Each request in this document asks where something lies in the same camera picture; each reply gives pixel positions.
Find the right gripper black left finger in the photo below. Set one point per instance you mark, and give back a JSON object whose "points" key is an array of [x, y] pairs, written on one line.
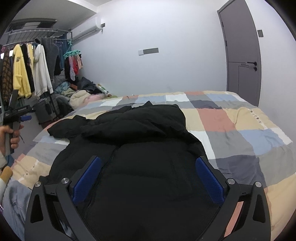
{"points": [[52, 213]]}

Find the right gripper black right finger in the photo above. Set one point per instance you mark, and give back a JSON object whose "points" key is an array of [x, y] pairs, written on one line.
{"points": [[243, 212]]}

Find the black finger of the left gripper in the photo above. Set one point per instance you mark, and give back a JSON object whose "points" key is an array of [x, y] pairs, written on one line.
{"points": [[25, 118]]}

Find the black puffer jacket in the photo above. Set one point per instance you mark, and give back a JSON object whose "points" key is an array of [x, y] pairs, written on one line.
{"points": [[148, 187]]}

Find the black clothes pile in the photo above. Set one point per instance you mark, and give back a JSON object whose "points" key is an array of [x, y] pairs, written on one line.
{"points": [[89, 86]]}

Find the grey bedroom door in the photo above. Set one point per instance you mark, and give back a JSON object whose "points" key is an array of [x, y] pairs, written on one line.
{"points": [[241, 45]]}

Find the person's left hand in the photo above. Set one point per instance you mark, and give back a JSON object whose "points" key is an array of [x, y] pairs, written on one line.
{"points": [[9, 139]]}

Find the black suitcase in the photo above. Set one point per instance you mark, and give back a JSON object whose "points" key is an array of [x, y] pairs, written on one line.
{"points": [[46, 109]]}

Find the houndstooth scarf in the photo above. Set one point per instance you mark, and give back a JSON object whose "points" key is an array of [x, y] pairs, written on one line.
{"points": [[6, 78]]}

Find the yellow fleece jacket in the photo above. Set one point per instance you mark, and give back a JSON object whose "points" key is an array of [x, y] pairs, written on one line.
{"points": [[20, 77]]}

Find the white hooded sweater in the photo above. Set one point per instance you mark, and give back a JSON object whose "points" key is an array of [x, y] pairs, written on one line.
{"points": [[41, 75]]}

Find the blue denim jeans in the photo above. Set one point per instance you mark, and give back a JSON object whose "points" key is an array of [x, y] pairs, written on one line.
{"points": [[15, 202]]}

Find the cream fluffy garment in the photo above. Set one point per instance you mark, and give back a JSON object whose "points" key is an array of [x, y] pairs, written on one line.
{"points": [[78, 98]]}

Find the checkered patchwork bed cover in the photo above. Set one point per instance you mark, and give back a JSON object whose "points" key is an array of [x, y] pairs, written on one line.
{"points": [[238, 138]]}

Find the pink garment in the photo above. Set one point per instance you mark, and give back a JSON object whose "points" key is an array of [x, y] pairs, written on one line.
{"points": [[94, 97]]}

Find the dark grey hanging garment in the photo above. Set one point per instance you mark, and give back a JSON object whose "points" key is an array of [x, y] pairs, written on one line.
{"points": [[52, 55]]}

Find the green hanger rack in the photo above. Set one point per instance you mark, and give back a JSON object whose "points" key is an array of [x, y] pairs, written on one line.
{"points": [[71, 53]]}

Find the white wall air conditioner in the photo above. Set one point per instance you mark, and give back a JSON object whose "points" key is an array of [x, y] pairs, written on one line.
{"points": [[87, 28]]}

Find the grey wall switch panel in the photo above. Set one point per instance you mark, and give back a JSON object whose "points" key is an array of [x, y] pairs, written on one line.
{"points": [[148, 51]]}

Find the black door handle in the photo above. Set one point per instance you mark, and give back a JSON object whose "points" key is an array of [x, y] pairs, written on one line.
{"points": [[254, 65]]}

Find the grey switch beside door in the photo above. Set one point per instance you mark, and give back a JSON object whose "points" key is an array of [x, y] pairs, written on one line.
{"points": [[260, 33]]}

